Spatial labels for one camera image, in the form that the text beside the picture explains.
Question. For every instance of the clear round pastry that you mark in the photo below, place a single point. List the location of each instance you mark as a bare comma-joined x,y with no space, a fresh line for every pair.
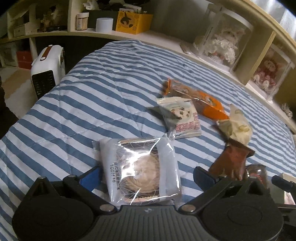
140,171

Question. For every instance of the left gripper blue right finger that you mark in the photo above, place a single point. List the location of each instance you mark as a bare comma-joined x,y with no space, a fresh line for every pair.
204,179

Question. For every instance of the cream yellow snack packet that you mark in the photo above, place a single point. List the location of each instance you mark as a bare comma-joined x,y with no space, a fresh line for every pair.
237,126

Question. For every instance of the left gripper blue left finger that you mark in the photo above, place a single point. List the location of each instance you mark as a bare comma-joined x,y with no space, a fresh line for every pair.
91,179

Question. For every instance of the red snack packet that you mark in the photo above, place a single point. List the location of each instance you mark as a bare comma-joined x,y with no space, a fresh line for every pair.
258,171

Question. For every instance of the brown snack packet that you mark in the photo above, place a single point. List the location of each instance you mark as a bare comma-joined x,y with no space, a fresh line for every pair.
232,161

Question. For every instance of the orange snack packet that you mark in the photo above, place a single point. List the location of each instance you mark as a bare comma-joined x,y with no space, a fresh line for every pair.
204,103

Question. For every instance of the wooden headboard shelf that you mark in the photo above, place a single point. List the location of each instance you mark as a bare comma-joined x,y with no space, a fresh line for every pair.
264,34

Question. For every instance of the pink dress doll case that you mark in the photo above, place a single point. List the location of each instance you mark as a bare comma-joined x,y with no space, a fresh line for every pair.
271,73

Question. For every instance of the yellow cardboard box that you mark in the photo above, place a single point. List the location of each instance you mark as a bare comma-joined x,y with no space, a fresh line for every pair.
132,23

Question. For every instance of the white cartoon snack packet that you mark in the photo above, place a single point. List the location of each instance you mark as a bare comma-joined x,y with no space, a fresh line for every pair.
180,116

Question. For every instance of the white dress doll case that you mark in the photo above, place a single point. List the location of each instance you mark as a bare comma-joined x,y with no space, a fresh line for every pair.
223,38

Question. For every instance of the small beige jar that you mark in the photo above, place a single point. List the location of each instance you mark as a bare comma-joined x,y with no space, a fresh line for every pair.
82,21

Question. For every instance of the red storage box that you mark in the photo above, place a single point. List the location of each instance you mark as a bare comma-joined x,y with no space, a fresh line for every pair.
24,59

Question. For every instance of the blue white striped blanket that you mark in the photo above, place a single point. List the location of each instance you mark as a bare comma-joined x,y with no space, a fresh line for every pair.
111,93

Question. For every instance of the white space heater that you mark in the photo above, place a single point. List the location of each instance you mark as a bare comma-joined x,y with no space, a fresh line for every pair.
47,70

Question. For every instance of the white cylindrical cup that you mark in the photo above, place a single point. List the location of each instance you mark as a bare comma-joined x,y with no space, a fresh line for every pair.
104,25

